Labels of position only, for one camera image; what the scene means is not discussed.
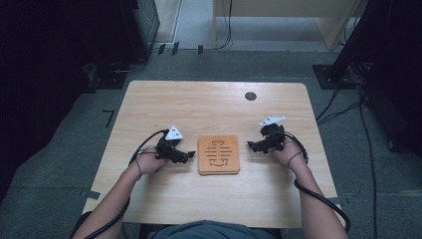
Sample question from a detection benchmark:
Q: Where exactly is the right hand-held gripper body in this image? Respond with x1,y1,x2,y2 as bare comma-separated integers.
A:
258,116,287,153

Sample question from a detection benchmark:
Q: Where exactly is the black stand base plate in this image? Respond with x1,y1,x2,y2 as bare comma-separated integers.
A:
312,64,358,90
89,70,127,91

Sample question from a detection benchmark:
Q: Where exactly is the person's grey-blue clothing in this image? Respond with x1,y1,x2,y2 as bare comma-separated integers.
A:
151,220,277,239

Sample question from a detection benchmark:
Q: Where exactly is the person's left hand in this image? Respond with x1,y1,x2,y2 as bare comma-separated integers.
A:
133,147,167,176

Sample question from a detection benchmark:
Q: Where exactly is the dark cabinet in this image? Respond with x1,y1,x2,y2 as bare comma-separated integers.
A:
131,0,161,62

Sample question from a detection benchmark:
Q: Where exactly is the light wooden desk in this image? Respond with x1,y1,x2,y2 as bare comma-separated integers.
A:
212,0,368,52

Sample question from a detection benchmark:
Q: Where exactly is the person's right hand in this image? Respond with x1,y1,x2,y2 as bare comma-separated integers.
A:
270,138,306,171

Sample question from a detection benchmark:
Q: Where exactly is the black hanging cable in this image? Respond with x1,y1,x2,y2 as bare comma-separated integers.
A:
215,0,234,51

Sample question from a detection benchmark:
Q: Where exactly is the grey floor cable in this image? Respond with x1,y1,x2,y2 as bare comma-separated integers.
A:
113,58,147,75

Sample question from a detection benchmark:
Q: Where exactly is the grey tape strip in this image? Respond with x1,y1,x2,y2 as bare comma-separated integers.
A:
79,189,102,200
326,196,350,205

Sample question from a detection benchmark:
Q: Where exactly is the black curtain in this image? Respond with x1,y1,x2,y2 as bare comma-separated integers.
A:
331,0,422,157

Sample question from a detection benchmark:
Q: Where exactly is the carved wooden trivet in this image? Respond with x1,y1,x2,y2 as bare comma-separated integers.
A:
197,134,241,176

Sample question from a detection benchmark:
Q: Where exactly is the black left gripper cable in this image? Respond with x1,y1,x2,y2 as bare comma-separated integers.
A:
83,128,171,239

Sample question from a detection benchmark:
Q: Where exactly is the long black floor cable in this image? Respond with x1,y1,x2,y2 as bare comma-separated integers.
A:
358,89,379,239

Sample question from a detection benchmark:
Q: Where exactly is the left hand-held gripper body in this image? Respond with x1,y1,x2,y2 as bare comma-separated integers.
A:
154,124,187,164

